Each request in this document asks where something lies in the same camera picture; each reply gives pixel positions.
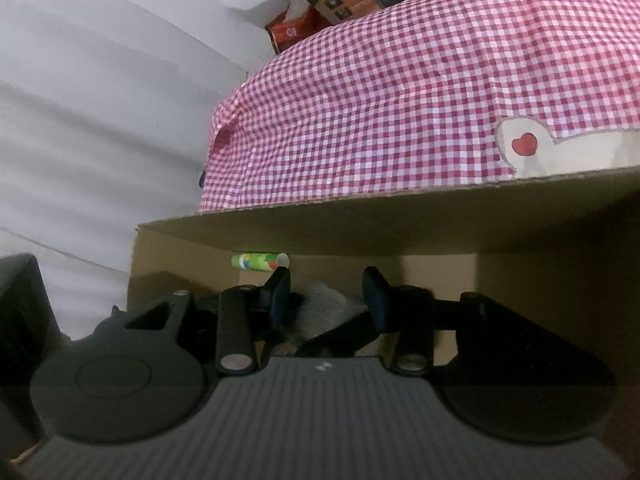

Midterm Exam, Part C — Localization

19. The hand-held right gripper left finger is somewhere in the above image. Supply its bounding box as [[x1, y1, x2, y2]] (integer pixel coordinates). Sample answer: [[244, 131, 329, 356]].
[[99, 266, 292, 377]]

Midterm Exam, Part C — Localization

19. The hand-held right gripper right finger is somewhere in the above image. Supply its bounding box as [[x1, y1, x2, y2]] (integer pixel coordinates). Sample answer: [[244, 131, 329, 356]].
[[362, 266, 557, 377]]

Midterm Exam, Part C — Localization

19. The green lip balm tube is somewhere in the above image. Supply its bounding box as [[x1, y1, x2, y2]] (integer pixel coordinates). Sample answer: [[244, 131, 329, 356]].
[[230, 252, 291, 271]]

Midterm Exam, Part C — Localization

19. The pink checkered cloth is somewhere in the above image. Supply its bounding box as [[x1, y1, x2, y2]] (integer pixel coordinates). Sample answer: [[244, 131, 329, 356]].
[[197, 0, 640, 214]]

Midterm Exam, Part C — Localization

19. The small red carton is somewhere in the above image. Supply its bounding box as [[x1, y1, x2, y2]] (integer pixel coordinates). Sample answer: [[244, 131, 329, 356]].
[[264, 2, 324, 57]]

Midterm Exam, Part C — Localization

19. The brown cardboard box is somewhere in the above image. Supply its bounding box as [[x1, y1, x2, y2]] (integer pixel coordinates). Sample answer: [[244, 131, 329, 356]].
[[127, 166, 640, 376]]

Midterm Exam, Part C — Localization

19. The white curtain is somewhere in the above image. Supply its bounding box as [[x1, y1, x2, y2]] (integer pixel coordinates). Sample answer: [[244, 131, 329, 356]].
[[0, 0, 283, 288]]

